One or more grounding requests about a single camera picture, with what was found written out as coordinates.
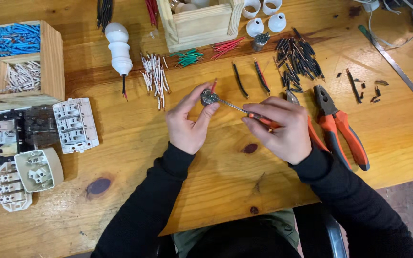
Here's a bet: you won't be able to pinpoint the person's right hand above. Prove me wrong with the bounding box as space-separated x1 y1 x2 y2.
242 96 313 165

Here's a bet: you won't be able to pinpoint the person's left hand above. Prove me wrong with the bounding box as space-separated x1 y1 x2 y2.
166 82 221 155

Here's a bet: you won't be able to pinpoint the metal lamp holder insert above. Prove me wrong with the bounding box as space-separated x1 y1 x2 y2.
200 89 219 107
252 32 270 52

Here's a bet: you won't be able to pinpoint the orange handled screwdriver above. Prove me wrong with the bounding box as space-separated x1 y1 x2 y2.
213 95 282 130

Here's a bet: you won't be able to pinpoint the scattered black insulation bits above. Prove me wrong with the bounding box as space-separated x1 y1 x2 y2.
336 72 390 104

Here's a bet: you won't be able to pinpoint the person's green trousers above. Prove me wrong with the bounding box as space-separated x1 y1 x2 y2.
172 209 300 258

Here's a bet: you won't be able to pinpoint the wooden box with bulbs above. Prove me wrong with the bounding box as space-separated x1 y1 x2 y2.
156 0 245 54

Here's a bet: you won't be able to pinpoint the stacked white lamp holders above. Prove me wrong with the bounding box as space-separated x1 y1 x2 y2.
104 22 134 102

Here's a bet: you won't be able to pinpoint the black chair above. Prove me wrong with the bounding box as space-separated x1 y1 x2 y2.
293 204 348 258

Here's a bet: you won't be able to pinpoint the white lamp holder cover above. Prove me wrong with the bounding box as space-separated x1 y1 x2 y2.
262 0 283 16
268 12 287 33
246 17 265 38
242 0 262 19

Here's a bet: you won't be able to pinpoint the metal saw blade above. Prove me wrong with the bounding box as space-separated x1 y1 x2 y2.
357 25 413 118

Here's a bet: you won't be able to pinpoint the wooden compartment tray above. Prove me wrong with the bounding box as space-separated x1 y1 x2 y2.
0 20 66 114

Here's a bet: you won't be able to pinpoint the beige round socket base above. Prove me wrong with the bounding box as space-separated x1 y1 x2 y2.
14 147 64 193

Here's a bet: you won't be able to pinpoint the orange handled wire cutter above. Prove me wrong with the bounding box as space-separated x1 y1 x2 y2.
285 90 331 153

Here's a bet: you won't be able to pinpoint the orange handled combination pliers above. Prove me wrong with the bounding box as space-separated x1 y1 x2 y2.
313 84 370 171

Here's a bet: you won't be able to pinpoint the pile of white wire pieces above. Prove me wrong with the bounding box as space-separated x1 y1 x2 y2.
139 52 171 111

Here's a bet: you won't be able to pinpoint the black and red wire pair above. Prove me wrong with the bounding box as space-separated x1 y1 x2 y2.
253 58 271 95

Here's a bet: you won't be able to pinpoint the pile of green wire pieces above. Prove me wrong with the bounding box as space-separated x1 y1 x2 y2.
168 49 205 68

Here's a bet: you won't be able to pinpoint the single black wire piece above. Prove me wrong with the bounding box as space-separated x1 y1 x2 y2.
232 62 249 99

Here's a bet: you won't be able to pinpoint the pile of black wire pieces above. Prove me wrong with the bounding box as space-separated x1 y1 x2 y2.
274 28 326 94

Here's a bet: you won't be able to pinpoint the thin black wire piece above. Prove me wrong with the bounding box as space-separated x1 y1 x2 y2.
346 68 363 104

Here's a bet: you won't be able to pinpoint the pile of red wire pieces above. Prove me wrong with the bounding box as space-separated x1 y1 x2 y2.
211 36 247 60

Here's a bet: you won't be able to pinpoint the bundle of long red wires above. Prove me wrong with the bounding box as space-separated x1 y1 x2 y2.
145 0 159 28

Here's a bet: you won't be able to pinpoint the white cable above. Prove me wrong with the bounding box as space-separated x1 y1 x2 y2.
353 0 413 49

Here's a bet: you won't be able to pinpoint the bundle of long black wires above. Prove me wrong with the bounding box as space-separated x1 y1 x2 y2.
96 0 114 33

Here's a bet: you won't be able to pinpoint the dark transparent switch module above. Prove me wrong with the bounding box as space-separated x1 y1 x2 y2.
24 105 61 148

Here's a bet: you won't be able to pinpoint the heap of white wire offcuts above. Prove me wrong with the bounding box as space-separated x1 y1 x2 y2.
3 60 42 94

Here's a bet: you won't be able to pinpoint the black and white switch frame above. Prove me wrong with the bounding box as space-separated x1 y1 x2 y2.
0 107 32 168

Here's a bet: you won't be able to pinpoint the white terminal switch module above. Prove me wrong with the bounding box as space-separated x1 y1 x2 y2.
0 161 33 213

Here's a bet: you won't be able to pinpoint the heap of blue wire pieces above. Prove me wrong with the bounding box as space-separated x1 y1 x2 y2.
0 23 41 59

